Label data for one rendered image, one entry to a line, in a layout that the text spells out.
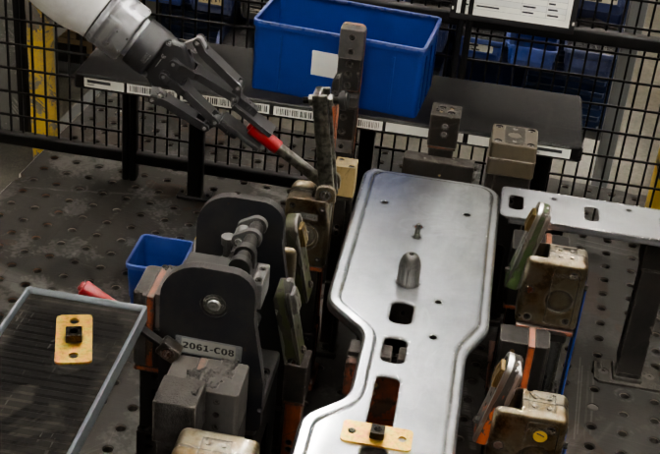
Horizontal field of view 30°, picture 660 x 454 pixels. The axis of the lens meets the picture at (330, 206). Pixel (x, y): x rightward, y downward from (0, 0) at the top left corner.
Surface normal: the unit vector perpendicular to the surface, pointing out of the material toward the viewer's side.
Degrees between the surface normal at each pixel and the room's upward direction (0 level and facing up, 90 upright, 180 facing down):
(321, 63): 90
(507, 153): 88
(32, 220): 0
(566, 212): 0
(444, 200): 0
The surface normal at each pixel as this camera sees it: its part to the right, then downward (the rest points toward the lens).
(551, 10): -0.16, 0.48
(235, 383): 0.08, -0.86
